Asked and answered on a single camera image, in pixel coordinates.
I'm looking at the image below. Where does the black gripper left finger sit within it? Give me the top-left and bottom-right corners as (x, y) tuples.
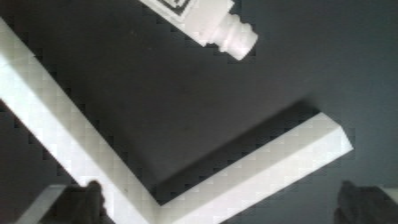
(52, 181), (116, 224)

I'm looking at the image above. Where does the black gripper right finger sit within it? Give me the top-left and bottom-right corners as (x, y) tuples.
(335, 181), (398, 224)

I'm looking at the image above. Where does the white table leg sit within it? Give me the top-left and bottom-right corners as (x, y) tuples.
(139, 0), (259, 60)

